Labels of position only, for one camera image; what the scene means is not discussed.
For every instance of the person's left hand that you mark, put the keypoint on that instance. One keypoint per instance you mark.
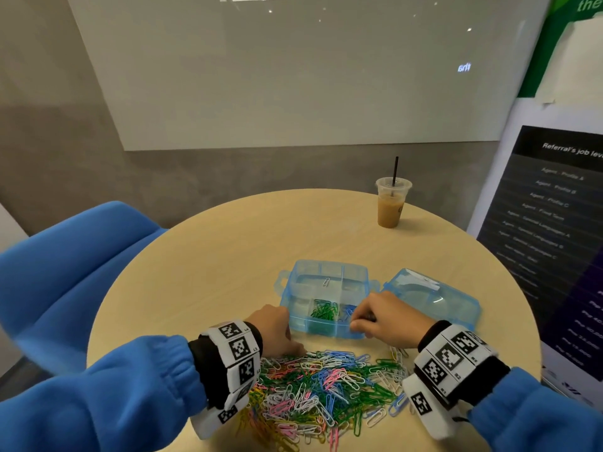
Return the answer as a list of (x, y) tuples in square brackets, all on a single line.
[(275, 334)]

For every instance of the person's right hand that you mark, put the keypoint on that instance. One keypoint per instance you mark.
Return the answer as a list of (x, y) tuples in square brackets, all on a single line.
[(396, 320)]

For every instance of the bunch of blue paper clips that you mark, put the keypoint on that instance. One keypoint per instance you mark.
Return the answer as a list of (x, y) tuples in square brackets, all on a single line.
[(349, 314)]

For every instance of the bunch of green paper clips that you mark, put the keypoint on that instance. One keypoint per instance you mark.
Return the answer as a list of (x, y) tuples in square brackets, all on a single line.
[(325, 311)]

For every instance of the blue compartment organizer box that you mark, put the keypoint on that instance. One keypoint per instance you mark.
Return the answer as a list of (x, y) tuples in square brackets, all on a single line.
[(320, 282)]

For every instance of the pile of coloured paper clips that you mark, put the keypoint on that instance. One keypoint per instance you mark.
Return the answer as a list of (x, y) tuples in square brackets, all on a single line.
[(320, 400)]

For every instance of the person's left forearm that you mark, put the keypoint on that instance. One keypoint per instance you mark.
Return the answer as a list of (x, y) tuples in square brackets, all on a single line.
[(104, 400)]

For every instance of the blue transparent box lid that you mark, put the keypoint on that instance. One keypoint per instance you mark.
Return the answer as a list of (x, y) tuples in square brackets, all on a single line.
[(443, 294)]

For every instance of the left wrist marker band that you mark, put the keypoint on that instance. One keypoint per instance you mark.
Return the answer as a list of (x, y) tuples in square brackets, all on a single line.
[(234, 358)]

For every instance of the wrist marker band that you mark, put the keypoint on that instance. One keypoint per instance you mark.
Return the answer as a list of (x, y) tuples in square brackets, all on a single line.
[(454, 358), (234, 358)]

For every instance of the right wrist marker band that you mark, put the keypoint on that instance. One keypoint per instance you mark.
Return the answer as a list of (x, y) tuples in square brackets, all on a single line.
[(454, 358)]

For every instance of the round wooden table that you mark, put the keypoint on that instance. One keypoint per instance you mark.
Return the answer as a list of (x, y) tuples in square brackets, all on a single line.
[(217, 259)]

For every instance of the iced coffee plastic cup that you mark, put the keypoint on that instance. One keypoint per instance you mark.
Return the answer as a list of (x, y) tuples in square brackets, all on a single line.
[(391, 212)]

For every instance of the black drinking straw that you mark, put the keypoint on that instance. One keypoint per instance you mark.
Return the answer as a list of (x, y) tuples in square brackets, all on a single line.
[(395, 169)]

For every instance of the standing poster banner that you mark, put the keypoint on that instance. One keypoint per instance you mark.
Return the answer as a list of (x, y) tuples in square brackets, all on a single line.
[(556, 249)]

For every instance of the blue upholstered chair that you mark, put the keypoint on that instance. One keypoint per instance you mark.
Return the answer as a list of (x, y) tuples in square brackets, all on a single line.
[(66, 277)]

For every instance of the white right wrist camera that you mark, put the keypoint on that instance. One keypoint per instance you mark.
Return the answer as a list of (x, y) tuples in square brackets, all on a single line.
[(426, 407)]

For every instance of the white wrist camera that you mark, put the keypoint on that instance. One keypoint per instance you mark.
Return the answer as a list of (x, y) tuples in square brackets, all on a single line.
[(215, 419), (426, 407)]

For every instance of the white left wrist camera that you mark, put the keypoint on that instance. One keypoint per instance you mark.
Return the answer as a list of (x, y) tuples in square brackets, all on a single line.
[(215, 419)]

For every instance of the white wall board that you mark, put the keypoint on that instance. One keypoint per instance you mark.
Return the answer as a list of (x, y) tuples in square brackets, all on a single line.
[(311, 61)]

